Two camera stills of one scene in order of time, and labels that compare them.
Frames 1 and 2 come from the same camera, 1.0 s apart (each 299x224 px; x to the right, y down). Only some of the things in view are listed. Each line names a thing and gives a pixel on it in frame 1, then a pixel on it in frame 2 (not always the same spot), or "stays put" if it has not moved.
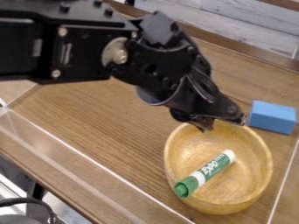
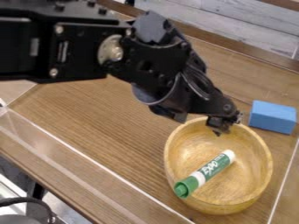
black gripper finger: [205, 123] -> [219, 124]
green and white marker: [187, 185] stays put
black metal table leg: [38, 192] stays put
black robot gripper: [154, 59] stays put
